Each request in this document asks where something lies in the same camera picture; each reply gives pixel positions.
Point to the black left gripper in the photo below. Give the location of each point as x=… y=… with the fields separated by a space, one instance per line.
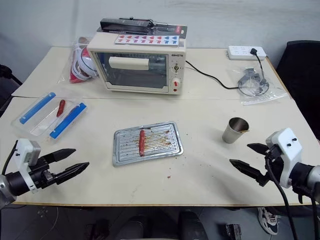
x=41 y=175

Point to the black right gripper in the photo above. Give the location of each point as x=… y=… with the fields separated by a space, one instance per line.
x=275 y=166

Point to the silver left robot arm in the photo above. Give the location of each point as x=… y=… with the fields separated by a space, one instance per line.
x=11 y=183

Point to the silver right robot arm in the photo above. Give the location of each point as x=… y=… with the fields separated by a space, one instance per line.
x=306 y=178

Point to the metal cup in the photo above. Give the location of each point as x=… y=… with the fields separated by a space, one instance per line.
x=232 y=133

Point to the blue container clip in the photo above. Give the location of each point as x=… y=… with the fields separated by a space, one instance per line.
x=68 y=120
x=37 y=107

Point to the clear plastic container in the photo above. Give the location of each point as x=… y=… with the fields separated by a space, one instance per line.
x=42 y=120

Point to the black and white shoe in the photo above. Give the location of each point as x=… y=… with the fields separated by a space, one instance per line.
x=270 y=220

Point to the small black block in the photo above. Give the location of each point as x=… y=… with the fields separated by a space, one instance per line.
x=233 y=232

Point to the red sausage with sauce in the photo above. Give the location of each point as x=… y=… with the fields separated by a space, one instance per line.
x=142 y=142

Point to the metal baking tray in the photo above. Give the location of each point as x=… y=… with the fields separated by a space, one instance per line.
x=160 y=152

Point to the plastic bag with red-white items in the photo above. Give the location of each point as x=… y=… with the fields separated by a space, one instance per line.
x=81 y=67

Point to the black chair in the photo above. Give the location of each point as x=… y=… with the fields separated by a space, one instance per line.
x=6 y=80
x=302 y=75

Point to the white power strip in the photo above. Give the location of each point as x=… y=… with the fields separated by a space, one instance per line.
x=240 y=53

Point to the cream toaster oven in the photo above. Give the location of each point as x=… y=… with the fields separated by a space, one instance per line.
x=140 y=77

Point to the heart pattern sheet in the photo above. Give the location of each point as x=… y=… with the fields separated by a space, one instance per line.
x=147 y=40

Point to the black long box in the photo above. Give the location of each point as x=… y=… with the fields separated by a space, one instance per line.
x=125 y=25

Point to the black package with red label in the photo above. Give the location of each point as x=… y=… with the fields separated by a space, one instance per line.
x=175 y=30

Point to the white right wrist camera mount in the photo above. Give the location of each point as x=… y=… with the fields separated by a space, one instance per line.
x=287 y=147

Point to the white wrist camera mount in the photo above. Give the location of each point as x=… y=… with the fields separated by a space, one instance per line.
x=26 y=150
x=287 y=147

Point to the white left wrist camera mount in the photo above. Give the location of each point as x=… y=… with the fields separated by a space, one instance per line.
x=26 y=150

